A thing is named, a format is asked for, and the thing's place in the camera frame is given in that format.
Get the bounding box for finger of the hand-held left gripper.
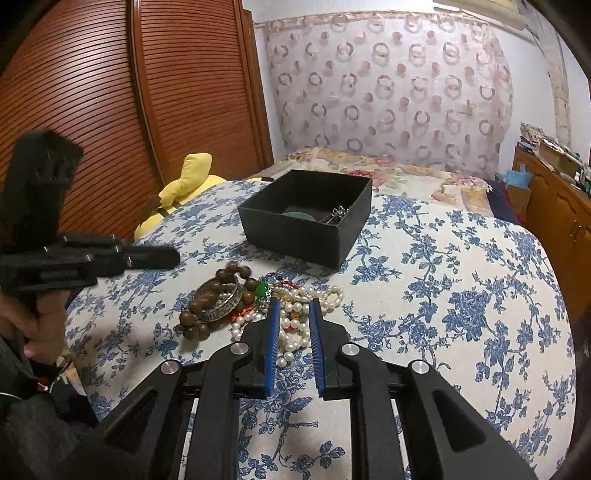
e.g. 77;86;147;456
88;244;182;280
60;232;129;256

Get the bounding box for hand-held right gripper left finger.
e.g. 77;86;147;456
60;296;283;480

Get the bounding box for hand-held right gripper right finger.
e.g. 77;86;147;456
308;298;539;480

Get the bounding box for white pearl necklace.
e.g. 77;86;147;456
230;284;345;368

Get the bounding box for red coral bead bracelet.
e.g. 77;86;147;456
231;279;302;334

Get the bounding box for silver bangle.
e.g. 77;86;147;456
194;277;245;322

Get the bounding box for brown wooden bead bracelet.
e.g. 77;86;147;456
174;261;259;341

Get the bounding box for black jewelry box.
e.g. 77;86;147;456
238;169;373;271

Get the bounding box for person's left hand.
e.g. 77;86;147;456
0;290;69;366

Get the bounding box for yellow plush toy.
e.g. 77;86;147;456
134;153;228;240

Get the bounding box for brown slatted wooden wardrobe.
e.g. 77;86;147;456
0;0;275;243

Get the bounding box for blue floral tablecloth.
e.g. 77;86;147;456
64;179;579;480

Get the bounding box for small silver ornament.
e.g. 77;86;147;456
322;205;352;225

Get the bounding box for floral bed blanket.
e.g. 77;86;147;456
245;146;494;216

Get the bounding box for person's dark clothing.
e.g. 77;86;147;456
0;335;100;480

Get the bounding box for dark blue bed cover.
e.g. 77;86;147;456
488;179;522;225

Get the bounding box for brown cardboard box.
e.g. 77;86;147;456
507;185;533;219

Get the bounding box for blue plastic bag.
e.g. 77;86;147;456
497;165;533;188

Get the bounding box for wooden sideboard cabinet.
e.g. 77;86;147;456
512;145;591;321

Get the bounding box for pile of patterned packets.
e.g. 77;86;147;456
519;122;546;153

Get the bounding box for flat cardboard box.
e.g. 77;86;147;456
538;137;583;177

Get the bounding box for tied beige window curtain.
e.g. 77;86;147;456
534;25;574;140

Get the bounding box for sheer curtain with ring pattern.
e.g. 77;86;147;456
259;11;516;180

